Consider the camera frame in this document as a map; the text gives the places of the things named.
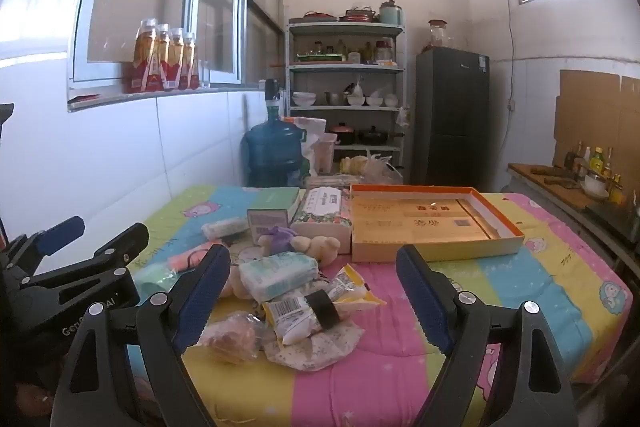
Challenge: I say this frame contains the white bowl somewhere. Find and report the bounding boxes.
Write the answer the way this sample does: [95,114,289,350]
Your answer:
[582,174,611,200]

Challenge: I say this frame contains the glass jar with red lid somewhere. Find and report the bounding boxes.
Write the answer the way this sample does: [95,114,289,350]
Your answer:
[427,19,449,50]

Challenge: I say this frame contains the teal canister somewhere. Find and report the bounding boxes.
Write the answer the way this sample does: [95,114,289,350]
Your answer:
[379,0,403,25]

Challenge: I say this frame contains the pink soft pack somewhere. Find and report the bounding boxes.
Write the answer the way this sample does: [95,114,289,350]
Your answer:
[169,243,216,273]

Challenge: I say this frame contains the white floral cloth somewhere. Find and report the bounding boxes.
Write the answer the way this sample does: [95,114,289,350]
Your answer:
[262,322,365,372]

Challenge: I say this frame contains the black wok pan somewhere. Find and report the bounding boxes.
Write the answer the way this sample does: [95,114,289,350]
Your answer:
[359,126,398,145]

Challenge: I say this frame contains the plastic bag of yellow fruit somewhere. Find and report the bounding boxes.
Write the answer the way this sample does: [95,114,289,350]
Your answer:
[340,151,403,185]

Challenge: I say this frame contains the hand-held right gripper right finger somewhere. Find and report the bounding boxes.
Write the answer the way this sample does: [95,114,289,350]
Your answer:
[395,244,583,427]

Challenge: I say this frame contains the yellow and white snack packet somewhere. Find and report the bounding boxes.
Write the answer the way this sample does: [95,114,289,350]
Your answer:
[320,264,387,313]
[262,294,341,347]

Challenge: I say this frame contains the orange cardboard box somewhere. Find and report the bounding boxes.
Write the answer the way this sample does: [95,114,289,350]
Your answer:
[349,183,526,264]

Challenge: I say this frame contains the white sack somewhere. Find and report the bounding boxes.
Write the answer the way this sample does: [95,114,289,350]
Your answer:
[294,117,327,172]

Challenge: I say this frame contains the dark grey fridge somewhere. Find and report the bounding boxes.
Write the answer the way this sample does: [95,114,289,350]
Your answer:
[412,47,492,190]

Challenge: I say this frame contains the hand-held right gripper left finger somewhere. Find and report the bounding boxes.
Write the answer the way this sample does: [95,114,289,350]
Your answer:
[50,244,232,427]

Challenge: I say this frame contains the blue water jug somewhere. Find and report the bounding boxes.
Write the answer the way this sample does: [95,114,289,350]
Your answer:
[242,119,307,188]

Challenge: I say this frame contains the green and white carton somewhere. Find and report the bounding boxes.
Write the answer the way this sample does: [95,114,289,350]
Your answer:
[246,187,301,242]

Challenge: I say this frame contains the beige and purple plush toy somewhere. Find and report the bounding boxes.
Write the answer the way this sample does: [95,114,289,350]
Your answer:
[256,227,342,268]

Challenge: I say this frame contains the teal and white wipes pack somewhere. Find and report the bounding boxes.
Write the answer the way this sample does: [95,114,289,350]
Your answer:
[238,253,321,303]

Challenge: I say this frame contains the black pot with red lid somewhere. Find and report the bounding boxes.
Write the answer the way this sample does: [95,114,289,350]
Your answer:
[331,123,356,145]

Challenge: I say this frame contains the red stacked pots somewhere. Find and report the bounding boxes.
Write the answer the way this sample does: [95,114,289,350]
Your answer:
[341,7,378,22]

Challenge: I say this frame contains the wooden cutting board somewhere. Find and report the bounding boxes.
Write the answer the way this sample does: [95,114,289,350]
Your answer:
[507,162,601,210]

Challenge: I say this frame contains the pink plastic container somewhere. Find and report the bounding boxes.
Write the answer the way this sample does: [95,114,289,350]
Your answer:
[312,133,338,175]

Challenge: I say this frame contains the aluminium sliding window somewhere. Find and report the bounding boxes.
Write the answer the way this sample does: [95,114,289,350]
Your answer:
[67,0,286,108]

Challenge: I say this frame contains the grey metal shelf rack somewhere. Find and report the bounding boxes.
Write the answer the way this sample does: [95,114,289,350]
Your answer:
[286,19,407,172]

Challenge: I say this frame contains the wall cable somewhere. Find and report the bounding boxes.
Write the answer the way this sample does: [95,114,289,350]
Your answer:
[502,0,517,142]

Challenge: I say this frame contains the small white wipes pack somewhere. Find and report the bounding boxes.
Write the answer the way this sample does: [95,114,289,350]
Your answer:
[201,216,249,240]

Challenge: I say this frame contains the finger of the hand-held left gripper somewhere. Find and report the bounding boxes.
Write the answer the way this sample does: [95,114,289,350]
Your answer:
[27,222,152,324]
[10,215,87,259]

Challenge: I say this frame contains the bread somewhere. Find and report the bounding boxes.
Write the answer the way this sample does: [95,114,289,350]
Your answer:
[197,312,268,365]

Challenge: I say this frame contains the colourful printed blanket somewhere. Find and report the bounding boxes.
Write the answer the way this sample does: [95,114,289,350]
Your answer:
[127,184,633,427]

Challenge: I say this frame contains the brown cardboard sheet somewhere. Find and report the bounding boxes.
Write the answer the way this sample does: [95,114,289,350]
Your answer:
[620,76,640,175]
[552,69,622,160]

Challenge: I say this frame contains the group of condiment bottles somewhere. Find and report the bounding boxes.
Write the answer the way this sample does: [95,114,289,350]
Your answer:
[564,141,626,204]

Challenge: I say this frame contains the kitchen counter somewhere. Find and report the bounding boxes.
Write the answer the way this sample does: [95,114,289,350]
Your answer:
[507,162,640,268]

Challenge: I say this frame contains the floral tissue pack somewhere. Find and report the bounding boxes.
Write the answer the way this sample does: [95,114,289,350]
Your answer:
[290,187,353,255]

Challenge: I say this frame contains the white fuzzy plush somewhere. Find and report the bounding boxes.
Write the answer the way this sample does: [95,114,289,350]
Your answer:
[217,277,256,303]

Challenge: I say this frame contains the water jug pump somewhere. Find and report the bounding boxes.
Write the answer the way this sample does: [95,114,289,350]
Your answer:
[263,78,280,120]

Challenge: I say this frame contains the black band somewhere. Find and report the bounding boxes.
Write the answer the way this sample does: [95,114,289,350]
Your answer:
[305,291,341,330]

